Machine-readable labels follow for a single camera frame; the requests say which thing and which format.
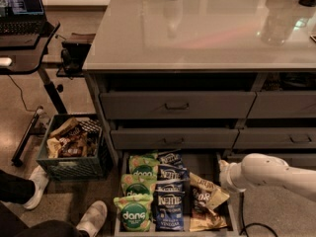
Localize green plastic crate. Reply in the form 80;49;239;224
37;114;112;181

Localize front green Dang bag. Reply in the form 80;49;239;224
114;195;153;232

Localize snack bags in crate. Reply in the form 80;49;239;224
46;118;100;158

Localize bottom right drawer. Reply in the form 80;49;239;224
225;153;316;169

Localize open bottom left drawer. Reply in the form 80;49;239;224
115;150;240;237

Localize thin desk cable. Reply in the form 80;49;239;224
7;74;38;114

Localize back blue Kettle bag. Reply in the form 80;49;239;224
158;151;183;168

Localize grey counter cabinet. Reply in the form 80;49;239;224
82;0;316;237

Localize middle green Dang bag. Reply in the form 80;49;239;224
121;174;157;197

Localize blue kettle bag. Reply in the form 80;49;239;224
158;164;189;180
158;151;183;168
155;191;185;231
156;180;183;192

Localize white shoe upper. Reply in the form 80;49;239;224
23;166;49;210

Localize top right drawer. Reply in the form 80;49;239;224
248;91;316;119

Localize middle right drawer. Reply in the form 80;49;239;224
234;127;316;149

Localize black standing desk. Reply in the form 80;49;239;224
0;21;67;167

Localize back green Dang bag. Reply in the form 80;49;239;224
128;153;160;177

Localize green dang bag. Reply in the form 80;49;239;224
114;195;153;232
121;174;157;197
128;153;160;177

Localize white computer mouse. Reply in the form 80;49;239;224
0;57;12;67

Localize middle left drawer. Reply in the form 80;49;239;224
111;126;238;149

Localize white shoe lower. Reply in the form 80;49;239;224
76;200;108;237

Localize person's lower dark leg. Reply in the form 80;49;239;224
0;203;89;237

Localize person's dark trouser leg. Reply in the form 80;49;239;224
0;170;36;204

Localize black laptop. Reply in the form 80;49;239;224
0;0;46;36

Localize black power cable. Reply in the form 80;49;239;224
238;192;279;237

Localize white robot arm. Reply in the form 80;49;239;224
219;153;316;201

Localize brown chip bag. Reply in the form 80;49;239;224
190;209;227;232
190;173;230;213

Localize front blue Kettle bag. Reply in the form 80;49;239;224
155;191;185;231

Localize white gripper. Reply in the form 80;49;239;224
218;160;230;182

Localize top left drawer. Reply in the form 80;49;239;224
100;91;255;119

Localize white shoe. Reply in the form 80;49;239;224
76;200;108;237
23;166;49;210

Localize black bag on floor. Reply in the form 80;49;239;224
56;33;95;77

